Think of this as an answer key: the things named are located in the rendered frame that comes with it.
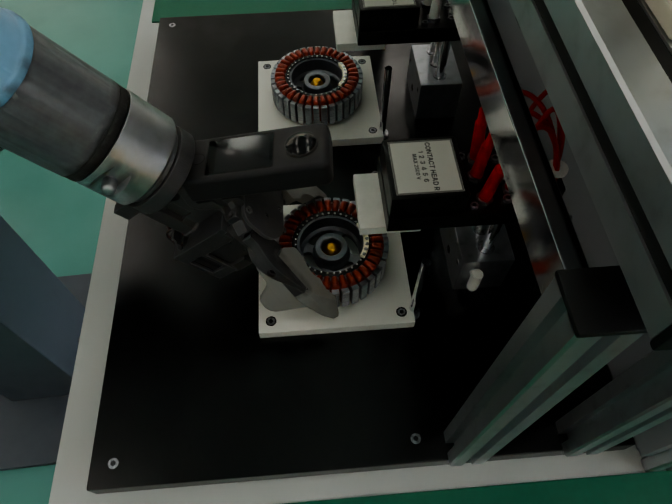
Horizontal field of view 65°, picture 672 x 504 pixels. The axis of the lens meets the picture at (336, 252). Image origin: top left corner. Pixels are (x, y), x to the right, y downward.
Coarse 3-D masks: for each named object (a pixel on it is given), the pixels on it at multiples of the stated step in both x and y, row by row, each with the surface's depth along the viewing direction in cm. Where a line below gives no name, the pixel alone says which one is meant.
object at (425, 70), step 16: (416, 48) 66; (416, 64) 64; (432, 64) 64; (448, 64) 64; (416, 80) 64; (432, 80) 63; (448, 80) 63; (416, 96) 65; (432, 96) 64; (448, 96) 64; (416, 112) 66; (432, 112) 66; (448, 112) 66
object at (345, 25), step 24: (360, 0) 55; (384, 0) 55; (408, 0) 55; (336, 24) 59; (360, 24) 55; (384, 24) 55; (408, 24) 56; (432, 24) 56; (360, 48) 58; (384, 48) 58; (432, 48) 64
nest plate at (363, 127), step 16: (272, 64) 70; (368, 64) 70; (368, 80) 69; (272, 96) 67; (368, 96) 67; (272, 112) 66; (368, 112) 66; (272, 128) 64; (336, 128) 64; (352, 128) 64; (368, 128) 64; (336, 144) 64; (352, 144) 64
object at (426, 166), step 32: (384, 160) 44; (416, 160) 43; (448, 160) 43; (384, 192) 44; (416, 192) 42; (448, 192) 42; (384, 224) 45; (416, 224) 44; (448, 224) 44; (480, 224) 45
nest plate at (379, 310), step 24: (312, 240) 56; (312, 264) 54; (264, 288) 53; (384, 288) 53; (408, 288) 53; (264, 312) 51; (288, 312) 51; (312, 312) 51; (360, 312) 51; (384, 312) 51; (408, 312) 51; (264, 336) 51
